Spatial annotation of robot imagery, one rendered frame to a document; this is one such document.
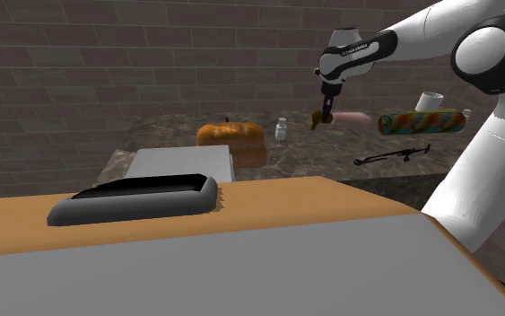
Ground small brown object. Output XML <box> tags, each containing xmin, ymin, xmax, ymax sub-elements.
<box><xmin>310</xmin><ymin>110</ymin><xmax>335</xmax><ymax>131</ymax></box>

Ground pink oblong object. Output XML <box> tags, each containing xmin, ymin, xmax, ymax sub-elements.
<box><xmin>332</xmin><ymin>111</ymin><xmax>374</xmax><ymax>127</ymax></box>

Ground small white shaker bottle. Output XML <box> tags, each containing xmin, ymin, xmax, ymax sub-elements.
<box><xmin>274</xmin><ymin>116</ymin><xmax>289</xmax><ymax>142</ymax></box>

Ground black tongs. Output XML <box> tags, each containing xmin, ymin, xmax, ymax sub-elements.
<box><xmin>353</xmin><ymin>144</ymin><xmax>432</xmax><ymax>167</ymax></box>

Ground multicoloured cylinder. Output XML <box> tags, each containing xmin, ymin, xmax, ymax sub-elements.
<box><xmin>377</xmin><ymin>109</ymin><xmax>468</xmax><ymax>136</ymax></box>

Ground white cup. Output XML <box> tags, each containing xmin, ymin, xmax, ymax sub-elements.
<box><xmin>414</xmin><ymin>91</ymin><xmax>445</xmax><ymax>113</ymax></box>

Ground orange bread loaf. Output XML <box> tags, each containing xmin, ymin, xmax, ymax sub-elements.
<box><xmin>196</xmin><ymin>120</ymin><xmax>267</xmax><ymax>169</ymax></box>

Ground flat grey box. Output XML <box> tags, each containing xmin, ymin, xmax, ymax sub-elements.
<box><xmin>124</xmin><ymin>145</ymin><xmax>236</xmax><ymax>184</ymax></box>

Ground large orange and grey box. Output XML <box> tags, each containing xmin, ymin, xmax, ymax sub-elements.
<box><xmin>0</xmin><ymin>175</ymin><xmax>505</xmax><ymax>316</ymax></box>

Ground grey tray with black inside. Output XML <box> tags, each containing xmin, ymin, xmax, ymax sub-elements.
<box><xmin>46</xmin><ymin>172</ymin><xmax>220</xmax><ymax>228</ymax></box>

